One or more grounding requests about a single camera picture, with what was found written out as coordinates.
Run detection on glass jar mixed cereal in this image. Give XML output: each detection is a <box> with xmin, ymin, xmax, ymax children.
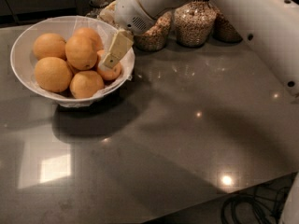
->
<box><xmin>135</xmin><ymin>12</ymin><xmax>172</xmax><ymax>52</ymax></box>

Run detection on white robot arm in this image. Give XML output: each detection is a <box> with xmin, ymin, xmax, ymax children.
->
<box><xmin>104</xmin><ymin>0</ymin><xmax>299</xmax><ymax>224</ymax></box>

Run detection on white bowl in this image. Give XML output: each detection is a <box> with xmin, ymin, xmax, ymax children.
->
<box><xmin>9</xmin><ymin>15</ymin><xmax>135</xmax><ymax>108</ymax></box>

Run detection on orange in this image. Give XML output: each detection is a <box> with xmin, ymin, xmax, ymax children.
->
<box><xmin>34</xmin><ymin>57</ymin><xmax>73</xmax><ymax>92</ymax></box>
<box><xmin>69</xmin><ymin>70</ymin><xmax>104</xmax><ymax>99</ymax></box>
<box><xmin>73</xmin><ymin>27</ymin><xmax>104</xmax><ymax>50</ymax></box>
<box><xmin>94</xmin><ymin>63</ymin><xmax>121</xmax><ymax>81</ymax></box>
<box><xmin>33</xmin><ymin>33</ymin><xmax>66</xmax><ymax>60</ymax></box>
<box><xmin>65</xmin><ymin>35</ymin><xmax>97</xmax><ymax>70</ymax></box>

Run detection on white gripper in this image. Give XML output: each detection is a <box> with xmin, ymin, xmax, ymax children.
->
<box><xmin>97</xmin><ymin>0</ymin><xmax>155</xmax><ymax>71</ymax></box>

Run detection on glass jar dark grain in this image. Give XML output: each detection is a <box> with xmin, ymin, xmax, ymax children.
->
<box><xmin>213</xmin><ymin>7</ymin><xmax>242</xmax><ymax>43</ymax></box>

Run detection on black cables on floor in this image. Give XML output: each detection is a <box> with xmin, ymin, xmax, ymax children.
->
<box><xmin>221</xmin><ymin>175</ymin><xmax>293</xmax><ymax>224</ymax></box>

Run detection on clear plastic bowl liner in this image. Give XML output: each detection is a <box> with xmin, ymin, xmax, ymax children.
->
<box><xmin>58</xmin><ymin>16</ymin><xmax>135</xmax><ymax>107</ymax></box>

